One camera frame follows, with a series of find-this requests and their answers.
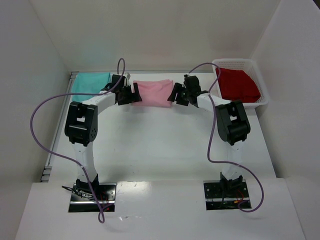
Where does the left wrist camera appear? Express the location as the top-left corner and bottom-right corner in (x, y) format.
(124, 72), (131, 80)

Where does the pink t shirt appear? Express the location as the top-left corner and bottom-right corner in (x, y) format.
(133, 79), (173, 108)

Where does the teal folded t shirt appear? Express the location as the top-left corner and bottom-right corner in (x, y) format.
(71, 72), (111, 94)

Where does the red t shirt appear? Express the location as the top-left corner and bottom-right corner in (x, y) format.
(216, 68), (261, 103)

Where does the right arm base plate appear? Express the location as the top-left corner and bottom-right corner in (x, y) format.
(203, 180), (252, 211)

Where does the white plastic basket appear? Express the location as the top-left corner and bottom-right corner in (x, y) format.
(212, 58), (270, 109)

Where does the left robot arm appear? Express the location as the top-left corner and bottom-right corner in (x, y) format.
(64, 73), (142, 194)

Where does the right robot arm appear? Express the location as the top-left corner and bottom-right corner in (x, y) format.
(168, 74), (251, 197)

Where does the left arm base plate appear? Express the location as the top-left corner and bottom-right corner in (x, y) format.
(68, 183), (117, 213)

